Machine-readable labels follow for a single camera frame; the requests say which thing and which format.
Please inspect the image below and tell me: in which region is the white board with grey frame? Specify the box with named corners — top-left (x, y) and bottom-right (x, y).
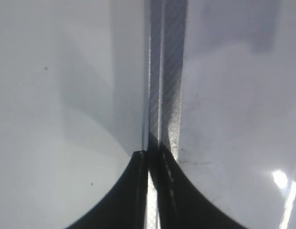
top-left (145, 0), bottom-right (296, 229)

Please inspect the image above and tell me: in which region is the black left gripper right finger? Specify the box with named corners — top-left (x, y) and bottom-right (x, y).
top-left (148, 134), bottom-right (243, 229)

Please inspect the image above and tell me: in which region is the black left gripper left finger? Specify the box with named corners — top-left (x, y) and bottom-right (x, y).
top-left (68, 151), bottom-right (148, 229)

